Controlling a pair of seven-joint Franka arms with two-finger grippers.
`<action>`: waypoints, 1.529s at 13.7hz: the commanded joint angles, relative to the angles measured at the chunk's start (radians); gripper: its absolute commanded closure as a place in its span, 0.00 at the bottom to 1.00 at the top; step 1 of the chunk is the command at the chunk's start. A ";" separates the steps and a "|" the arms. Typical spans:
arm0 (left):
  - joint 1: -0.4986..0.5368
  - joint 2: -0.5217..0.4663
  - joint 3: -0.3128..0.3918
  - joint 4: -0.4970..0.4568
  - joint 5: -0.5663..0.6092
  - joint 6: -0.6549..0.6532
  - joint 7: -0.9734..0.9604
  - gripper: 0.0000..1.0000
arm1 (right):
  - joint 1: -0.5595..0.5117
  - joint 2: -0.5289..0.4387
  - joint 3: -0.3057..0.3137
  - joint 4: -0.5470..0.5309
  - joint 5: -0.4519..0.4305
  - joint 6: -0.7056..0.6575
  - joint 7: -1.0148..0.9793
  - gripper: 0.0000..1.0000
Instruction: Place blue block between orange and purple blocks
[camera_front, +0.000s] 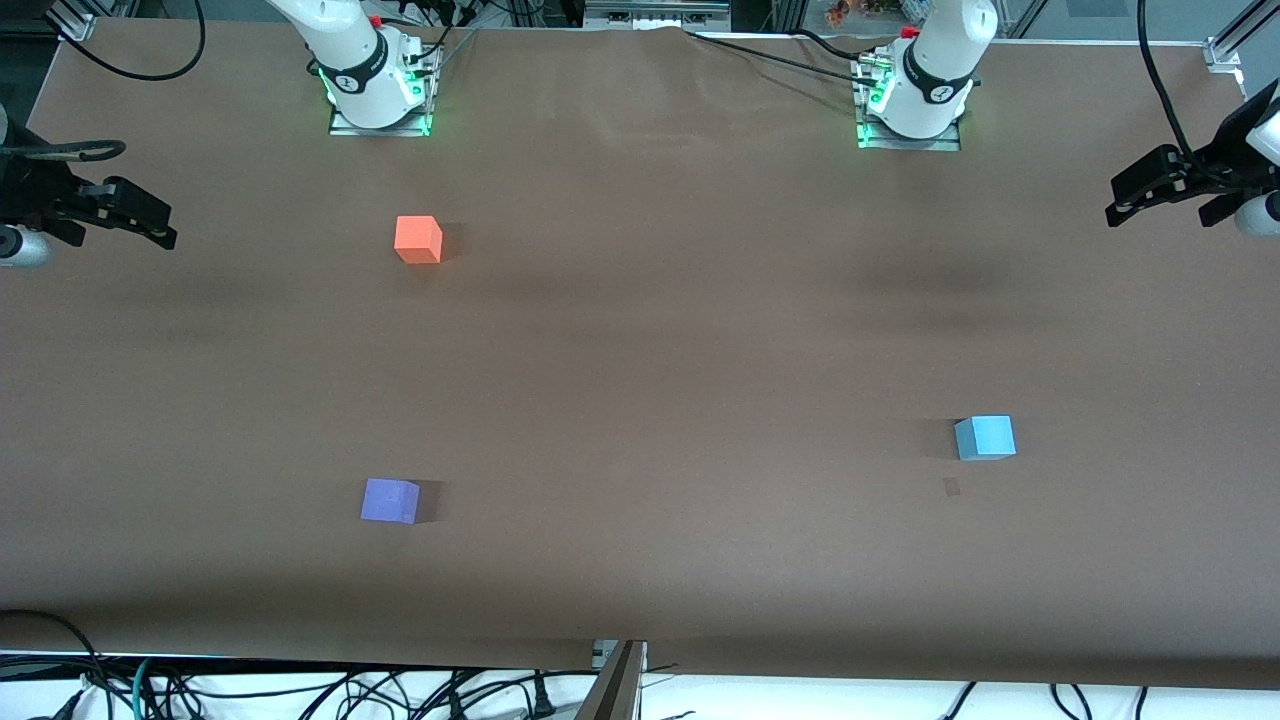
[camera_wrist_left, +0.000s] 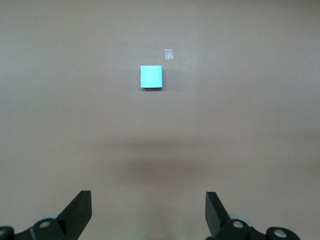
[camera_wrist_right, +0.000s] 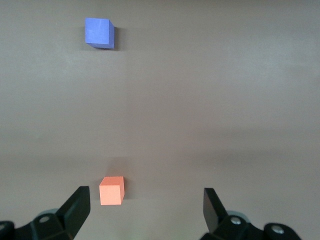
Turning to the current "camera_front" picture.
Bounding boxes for blue foam block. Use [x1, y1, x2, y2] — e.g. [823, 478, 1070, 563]
[953, 415, 1017, 463]

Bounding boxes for orange foam block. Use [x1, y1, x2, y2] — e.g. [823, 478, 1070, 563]
[394, 215, 444, 265]

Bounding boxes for purple foam block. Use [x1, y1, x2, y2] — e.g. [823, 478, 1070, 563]
[360, 478, 422, 526]

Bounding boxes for brown paper table cover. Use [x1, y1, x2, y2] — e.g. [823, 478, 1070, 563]
[0, 18, 1280, 691]

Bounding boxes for grey metal box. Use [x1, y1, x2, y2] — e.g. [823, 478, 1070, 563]
[584, 0, 732, 32]

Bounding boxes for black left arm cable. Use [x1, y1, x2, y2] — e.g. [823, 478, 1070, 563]
[1137, 0, 1201, 161]

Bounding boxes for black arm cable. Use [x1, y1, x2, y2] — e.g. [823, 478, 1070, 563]
[1137, 0, 1201, 161]
[55, 0, 208, 82]

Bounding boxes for aluminium frame profile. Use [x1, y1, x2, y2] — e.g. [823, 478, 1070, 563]
[1205, 0, 1280, 77]
[45, 0, 98, 43]

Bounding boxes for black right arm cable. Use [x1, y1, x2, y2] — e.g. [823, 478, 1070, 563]
[55, 0, 208, 82]

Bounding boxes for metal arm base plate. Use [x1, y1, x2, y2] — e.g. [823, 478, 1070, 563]
[856, 55, 964, 152]
[329, 45, 434, 138]

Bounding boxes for long black base cable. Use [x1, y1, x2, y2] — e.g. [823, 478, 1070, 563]
[683, 28, 881, 81]

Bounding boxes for black floor cable loop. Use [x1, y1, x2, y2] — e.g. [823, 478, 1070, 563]
[0, 609, 106, 720]

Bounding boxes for grey metal post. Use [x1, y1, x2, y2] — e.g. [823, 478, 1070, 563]
[575, 640, 648, 720]

